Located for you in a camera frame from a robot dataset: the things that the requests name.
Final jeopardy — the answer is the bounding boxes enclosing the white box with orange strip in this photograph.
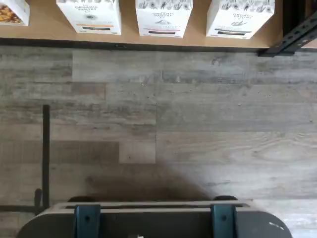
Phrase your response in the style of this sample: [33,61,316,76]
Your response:
[55,0,122,36]

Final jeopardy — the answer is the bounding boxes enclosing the purely elizabeth yellow granola box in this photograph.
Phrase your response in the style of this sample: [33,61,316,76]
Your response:
[0,0,30,27]

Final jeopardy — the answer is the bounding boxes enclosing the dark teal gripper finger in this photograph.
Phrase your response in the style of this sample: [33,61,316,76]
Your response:
[68,195,102,238]
[210,195,239,238]

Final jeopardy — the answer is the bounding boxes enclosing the white box with pink strip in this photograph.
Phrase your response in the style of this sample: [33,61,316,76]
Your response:
[135,0,194,39]

